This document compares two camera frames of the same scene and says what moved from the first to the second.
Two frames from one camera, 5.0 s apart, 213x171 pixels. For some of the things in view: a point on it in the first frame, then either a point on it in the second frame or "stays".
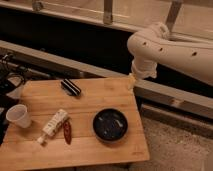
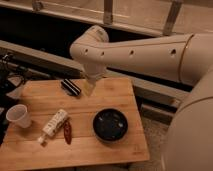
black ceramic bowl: [110, 125] stays
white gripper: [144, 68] to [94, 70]
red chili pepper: [67, 131] stays
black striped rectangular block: [71, 87] stays
